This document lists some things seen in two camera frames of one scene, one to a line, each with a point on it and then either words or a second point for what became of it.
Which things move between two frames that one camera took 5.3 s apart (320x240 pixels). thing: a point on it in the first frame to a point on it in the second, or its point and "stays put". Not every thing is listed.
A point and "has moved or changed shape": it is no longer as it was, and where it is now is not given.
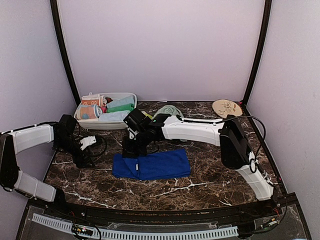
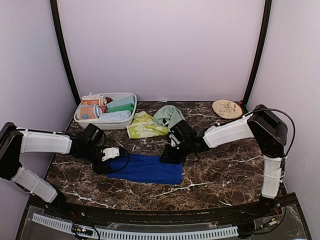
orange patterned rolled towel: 91,99 stays put
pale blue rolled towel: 118,116 stays put
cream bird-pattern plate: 224,107 stays put
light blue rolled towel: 125,100 stays put
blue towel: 155,164 has moved or changed shape
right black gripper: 128,152 to 169,158
